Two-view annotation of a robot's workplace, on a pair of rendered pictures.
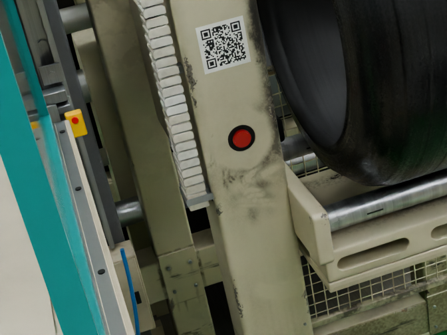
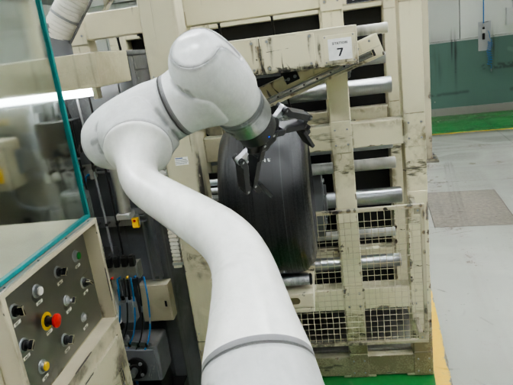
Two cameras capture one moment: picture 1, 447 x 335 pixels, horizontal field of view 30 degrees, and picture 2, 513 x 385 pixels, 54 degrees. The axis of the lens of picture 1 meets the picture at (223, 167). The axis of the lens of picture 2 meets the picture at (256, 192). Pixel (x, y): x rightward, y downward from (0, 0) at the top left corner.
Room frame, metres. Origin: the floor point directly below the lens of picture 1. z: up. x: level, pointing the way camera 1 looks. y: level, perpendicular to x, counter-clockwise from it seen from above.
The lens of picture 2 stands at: (-0.43, -0.87, 1.74)
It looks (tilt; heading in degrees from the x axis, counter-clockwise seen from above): 16 degrees down; 19
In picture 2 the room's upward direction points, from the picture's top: 7 degrees counter-clockwise
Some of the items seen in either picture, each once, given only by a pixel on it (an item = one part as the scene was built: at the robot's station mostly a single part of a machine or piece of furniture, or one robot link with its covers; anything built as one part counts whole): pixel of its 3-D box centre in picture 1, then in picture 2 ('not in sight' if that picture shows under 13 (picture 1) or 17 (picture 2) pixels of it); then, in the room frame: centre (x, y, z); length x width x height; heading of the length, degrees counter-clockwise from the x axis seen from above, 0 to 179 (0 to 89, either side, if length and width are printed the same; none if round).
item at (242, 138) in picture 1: (241, 137); not in sight; (1.21, -0.04, 1.06); 0.03 x 0.02 x 0.03; 100
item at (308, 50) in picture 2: not in sight; (281, 53); (1.65, -0.34, 1.71); 0.61 x 0.25 x 0.15; 100
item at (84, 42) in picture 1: (124, 175); not in sight; (2.07, 0.27, 0.61); 0.33 x 0.06 x 0.86; 10
